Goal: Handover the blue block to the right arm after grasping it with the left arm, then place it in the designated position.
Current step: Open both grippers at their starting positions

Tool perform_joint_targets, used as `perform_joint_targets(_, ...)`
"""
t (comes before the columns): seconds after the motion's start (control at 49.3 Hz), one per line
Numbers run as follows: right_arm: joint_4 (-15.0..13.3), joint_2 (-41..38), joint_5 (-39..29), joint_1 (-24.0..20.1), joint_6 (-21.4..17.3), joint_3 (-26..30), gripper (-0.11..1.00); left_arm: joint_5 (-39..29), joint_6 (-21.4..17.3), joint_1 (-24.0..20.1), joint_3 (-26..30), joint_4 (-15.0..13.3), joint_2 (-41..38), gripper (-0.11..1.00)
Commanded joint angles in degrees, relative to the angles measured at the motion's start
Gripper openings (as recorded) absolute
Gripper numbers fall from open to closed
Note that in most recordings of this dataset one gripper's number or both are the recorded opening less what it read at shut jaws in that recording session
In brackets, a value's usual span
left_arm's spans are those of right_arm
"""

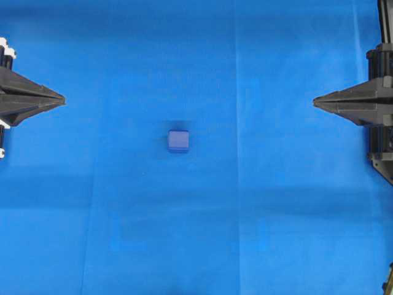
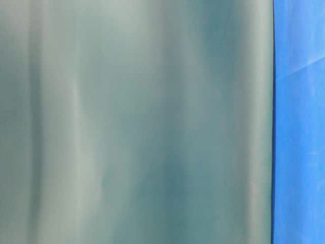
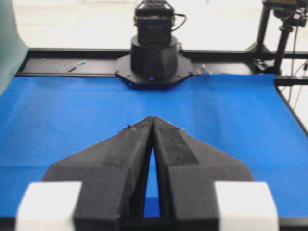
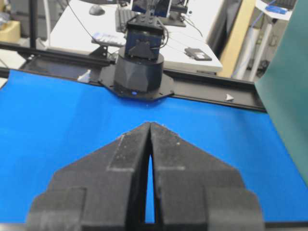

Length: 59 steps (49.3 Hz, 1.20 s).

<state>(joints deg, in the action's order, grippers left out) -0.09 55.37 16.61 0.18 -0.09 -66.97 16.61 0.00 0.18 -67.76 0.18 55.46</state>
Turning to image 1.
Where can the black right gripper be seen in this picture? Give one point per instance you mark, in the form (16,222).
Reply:
(367,112)

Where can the left gripper white brackets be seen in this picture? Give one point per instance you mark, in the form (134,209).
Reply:
(29,97)

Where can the blue cube block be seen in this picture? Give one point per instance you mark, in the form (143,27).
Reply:
(178,140)

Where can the blue table mat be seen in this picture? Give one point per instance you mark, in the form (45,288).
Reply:
(274,196)

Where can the black aluminium frame rail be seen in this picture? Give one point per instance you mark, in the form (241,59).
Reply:
(385,20)

